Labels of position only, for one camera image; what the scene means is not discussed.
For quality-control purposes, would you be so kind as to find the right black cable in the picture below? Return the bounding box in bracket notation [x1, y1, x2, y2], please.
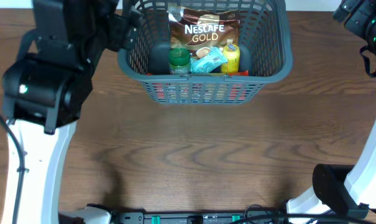
[231, 203, 341, 224]

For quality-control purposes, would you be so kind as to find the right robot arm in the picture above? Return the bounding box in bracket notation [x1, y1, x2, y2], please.
[280, 0, 376, 223]

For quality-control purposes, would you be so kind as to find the brown Nescafe Gold pouch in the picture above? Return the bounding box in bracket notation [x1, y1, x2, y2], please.
[168, 4, 240, 58]

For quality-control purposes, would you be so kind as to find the grey plastic basket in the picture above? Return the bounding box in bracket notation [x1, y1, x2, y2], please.
[118, 0, 293, 89]

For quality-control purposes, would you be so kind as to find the yellow Mentos bottle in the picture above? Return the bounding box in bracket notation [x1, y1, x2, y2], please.
[221, 39, 241, 73]

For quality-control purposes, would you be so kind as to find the green lid jar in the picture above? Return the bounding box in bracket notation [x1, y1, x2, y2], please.
[168, 49, 191, 75]

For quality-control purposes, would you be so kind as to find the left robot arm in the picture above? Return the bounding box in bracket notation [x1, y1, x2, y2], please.
[1, 1, 141, 223]

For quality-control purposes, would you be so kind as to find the orange spaghetti packet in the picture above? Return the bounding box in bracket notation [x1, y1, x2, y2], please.
[145, 70, 250, 103]

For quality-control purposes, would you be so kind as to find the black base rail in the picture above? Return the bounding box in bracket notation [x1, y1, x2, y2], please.
[111, 208, 275, 224]

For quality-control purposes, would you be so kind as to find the light blue snack wrapper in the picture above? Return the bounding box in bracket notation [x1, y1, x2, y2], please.
[190, 47, 228, 73]

